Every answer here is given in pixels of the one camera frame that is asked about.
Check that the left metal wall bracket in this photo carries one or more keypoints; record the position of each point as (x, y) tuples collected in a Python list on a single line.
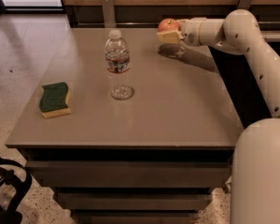
[(108, 13)]

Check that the black chair base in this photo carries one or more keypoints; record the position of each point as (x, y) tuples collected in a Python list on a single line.
[(15, 181)]

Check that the metal wall bracket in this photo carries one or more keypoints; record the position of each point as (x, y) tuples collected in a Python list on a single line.
[(244, 4), (108, 13)]

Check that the right metal wall bracket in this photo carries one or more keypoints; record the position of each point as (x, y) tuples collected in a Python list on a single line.
[(244, 4)]

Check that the white power strip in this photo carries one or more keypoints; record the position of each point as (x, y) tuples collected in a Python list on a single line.
[(227, 187)]

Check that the red apple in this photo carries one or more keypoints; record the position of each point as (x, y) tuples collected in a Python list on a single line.
[(168, 25)]

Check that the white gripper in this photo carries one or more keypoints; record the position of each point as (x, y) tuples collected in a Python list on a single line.
[(191, 32)]

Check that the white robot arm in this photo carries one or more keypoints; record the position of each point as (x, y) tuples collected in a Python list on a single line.
[(255, 177)]

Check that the metal rail under counter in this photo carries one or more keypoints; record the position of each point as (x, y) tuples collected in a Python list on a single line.
[(263, 25)]

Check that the grey drawer cabinet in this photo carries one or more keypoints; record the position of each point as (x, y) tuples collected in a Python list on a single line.
[(152, 159)]

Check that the green and yellow sponge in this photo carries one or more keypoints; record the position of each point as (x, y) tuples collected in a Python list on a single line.
[(55, 99)]

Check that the clear plastic water bottle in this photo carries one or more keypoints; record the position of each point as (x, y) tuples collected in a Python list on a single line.
[(118, 66)]

